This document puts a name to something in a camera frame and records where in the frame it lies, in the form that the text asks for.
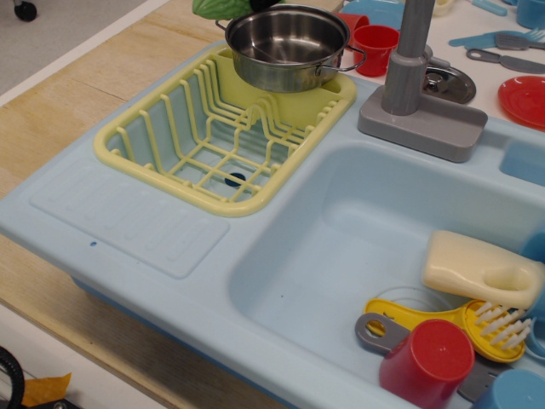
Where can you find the orange tape piece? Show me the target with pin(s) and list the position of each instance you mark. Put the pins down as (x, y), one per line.
(44, 390)

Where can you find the red plate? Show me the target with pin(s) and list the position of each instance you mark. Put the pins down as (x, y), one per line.
(522, 99)

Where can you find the blue cup bottom right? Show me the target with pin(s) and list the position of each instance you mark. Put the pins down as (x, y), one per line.
(517, 389)

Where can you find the grey toy spatula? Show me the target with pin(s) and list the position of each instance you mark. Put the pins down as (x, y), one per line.
(513, 42)

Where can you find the yellow dish brush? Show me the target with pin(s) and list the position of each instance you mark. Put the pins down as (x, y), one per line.
(497, 333)

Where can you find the black caster wheel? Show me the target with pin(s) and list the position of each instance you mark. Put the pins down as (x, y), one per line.
(25, 10)

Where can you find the grey toy faucet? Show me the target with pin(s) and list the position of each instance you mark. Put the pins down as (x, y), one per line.
(399, 111)

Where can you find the yellow plastic dish rack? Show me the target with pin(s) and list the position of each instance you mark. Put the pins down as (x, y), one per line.
(207, 137)

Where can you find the grey toy knife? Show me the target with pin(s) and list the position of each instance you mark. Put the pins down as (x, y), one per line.
(509, 62)

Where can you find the cream toy soap bottle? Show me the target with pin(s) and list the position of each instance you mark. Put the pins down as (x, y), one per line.
(460, 265)

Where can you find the green toy bitter squash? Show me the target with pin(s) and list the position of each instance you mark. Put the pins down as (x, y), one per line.
(221, 9)

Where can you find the red cup near faucet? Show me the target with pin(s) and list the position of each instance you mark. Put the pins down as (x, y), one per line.
(377, 42)

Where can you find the light blue toy sink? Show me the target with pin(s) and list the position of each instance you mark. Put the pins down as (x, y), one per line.
(237, 312)

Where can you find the steel pot with handles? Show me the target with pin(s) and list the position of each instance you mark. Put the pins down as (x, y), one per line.
(290, 48)

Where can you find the blue cup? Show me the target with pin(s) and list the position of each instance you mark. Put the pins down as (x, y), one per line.
(517, 389)
(530, 13)

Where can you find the red cup in sink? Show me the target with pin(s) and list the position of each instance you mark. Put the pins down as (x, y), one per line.
(429, 365)

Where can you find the blue plate top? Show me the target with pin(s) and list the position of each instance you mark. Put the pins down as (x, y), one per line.
(384, 13)

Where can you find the blue toy knife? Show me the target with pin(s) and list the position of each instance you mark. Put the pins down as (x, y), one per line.
(485, 40)

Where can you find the blue cup top right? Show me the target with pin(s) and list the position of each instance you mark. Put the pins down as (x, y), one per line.
(530, 13)

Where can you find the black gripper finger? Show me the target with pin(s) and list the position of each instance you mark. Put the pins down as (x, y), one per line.
(260, 5)

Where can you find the red cup behind pot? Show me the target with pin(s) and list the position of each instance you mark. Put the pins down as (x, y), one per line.
(354, 22)

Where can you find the grey utensil in sink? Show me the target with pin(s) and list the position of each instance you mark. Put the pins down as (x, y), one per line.
(378, 333)

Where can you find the steel pot lid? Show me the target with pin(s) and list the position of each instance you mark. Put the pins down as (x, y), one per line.
(449, 84)

